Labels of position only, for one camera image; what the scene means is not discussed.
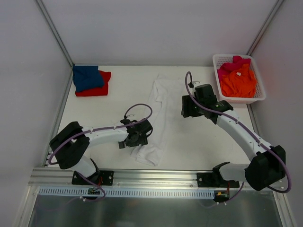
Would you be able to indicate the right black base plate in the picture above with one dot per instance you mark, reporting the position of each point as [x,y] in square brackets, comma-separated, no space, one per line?
[214,180]

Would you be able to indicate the folded blue t shirt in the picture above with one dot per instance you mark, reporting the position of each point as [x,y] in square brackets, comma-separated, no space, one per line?
[86,77]

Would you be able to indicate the white t shirt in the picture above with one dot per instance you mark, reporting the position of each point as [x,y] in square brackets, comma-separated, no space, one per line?
[163,99]

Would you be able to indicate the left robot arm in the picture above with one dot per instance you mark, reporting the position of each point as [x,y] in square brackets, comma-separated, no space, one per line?
[70,144]

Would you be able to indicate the folded red t shirt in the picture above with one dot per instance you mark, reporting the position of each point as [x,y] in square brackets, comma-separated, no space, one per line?
[97,91]

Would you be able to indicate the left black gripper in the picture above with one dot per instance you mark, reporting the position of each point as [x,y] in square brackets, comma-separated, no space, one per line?
[147,127]

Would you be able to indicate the white plastic basket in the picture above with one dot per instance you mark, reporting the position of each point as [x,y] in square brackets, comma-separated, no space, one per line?
[220,59]

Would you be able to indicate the orange t shirt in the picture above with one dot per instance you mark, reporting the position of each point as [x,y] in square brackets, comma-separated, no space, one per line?
[239,83]

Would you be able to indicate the pink t shirt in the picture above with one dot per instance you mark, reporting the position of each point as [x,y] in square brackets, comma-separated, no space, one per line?
[228,67]

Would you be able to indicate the right aluminium frame post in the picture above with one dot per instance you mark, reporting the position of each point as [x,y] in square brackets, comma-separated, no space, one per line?
[265,26]

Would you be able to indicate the white slotted cable duct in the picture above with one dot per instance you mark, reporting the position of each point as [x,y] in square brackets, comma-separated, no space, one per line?
[128,193]

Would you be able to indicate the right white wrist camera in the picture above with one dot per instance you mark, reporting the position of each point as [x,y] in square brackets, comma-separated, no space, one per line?
[196,83]

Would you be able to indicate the aluminium frame post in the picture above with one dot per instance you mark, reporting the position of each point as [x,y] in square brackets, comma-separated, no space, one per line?
[265,26]
[49,21]

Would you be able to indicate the left aluminium frame post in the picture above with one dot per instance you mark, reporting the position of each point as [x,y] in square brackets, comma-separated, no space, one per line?
[49,21]

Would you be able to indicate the aluminium mounting rail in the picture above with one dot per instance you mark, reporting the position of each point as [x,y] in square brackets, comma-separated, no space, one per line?
[123,178]

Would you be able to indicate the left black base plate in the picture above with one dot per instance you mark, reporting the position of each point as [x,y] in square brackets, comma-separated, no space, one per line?
[101,177]

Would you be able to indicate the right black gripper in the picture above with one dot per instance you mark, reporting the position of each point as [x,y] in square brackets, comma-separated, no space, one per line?
[186,107]

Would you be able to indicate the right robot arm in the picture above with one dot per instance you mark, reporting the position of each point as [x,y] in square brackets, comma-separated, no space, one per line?
[267,163]

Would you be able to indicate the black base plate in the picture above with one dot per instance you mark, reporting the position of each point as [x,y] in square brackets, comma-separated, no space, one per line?
[214,180]
[101,177]

